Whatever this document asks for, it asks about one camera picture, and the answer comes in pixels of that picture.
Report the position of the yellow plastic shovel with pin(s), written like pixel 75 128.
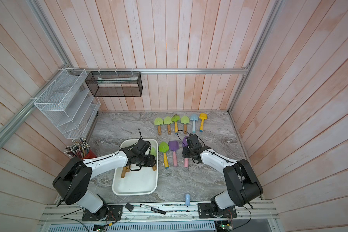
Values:
pixel 203 117

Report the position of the white wire shelf rack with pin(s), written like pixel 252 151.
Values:
pixel 69 107

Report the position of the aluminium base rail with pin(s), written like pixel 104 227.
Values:
pixel 261 215

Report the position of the black marker pen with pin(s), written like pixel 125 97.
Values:
pixel 156 210

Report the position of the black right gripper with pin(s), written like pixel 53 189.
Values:
pixel 185 154

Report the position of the red pencil cup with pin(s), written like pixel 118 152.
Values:
pixel 79 148

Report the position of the bright green yellow-handled shovel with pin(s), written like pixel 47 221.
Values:
pixel 175 119

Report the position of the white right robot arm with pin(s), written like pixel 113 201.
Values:
pixel 242 183

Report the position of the small black block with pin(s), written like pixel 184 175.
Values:
pixel 129 207

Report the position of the white storage box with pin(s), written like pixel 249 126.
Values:
pixel 136 182

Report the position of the light blue small bottle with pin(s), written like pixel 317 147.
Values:
pixel 187 199

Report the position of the green shovel wooden handle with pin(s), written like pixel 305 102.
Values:
pixel 168 121
pixel 158 122

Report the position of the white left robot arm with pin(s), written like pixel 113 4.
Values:
pixel 73 180

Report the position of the light blue shovel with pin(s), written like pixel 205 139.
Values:
pixel 194 118

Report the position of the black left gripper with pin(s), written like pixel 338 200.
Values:
pixel 152 159

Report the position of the pink handled purple shovel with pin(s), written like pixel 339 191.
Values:
pixel 174 146

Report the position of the black mesh basket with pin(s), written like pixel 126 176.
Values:
pixel 115 83

